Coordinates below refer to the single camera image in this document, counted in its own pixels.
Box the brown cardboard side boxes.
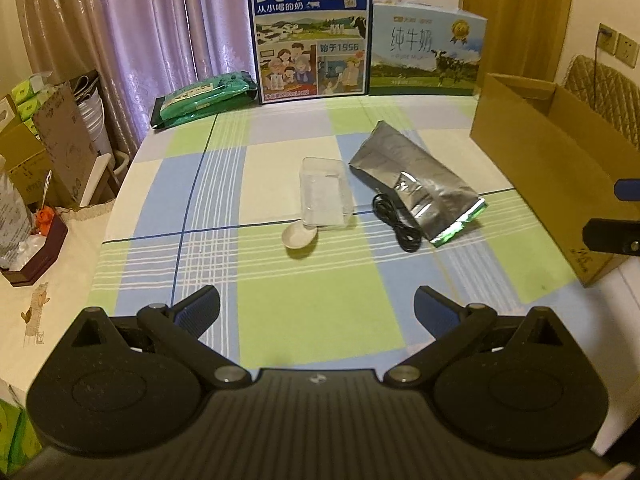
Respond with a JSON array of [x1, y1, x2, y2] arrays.
[[1, 84, 99, 208]]

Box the blue cartoon milk carton box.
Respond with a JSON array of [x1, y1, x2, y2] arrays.
[[248, 0, 373, 104]]

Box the wall power socket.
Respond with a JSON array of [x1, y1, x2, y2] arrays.
[[597, 24, 639, 68]]

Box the green wet wipes pack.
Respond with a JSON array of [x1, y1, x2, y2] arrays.
[[150, 70, 258, 130]]

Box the white plastic bag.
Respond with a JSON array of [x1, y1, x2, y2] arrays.
[[0, 167, 34, 270]]

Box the black coiled cable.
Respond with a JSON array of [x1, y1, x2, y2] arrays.
[[371, 193, 423, 254]]

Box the silver foil pouch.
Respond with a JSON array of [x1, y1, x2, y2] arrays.
[[349, 120, 487, 247]]

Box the purple curtain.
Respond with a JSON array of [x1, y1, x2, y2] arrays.
[[15, 0, 254, 155]]

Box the clear plastic case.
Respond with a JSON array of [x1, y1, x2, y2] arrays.
[[299, 157, 354, 229]]

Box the small white plastic spoon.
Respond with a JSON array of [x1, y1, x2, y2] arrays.
[[281, 220, 318, 250]]

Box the checked tablecloth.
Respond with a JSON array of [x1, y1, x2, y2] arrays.
[[88, 96, 603, 368]]

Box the light blue milk gift box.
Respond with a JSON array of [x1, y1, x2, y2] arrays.
[[369, 2, 487, 96]]

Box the brown cardboard box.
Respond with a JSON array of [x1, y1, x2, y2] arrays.
[[471, 74, 639, 285]]

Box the dark wooden tray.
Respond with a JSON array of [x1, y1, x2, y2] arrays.
[[1, 214, 68, 287]]

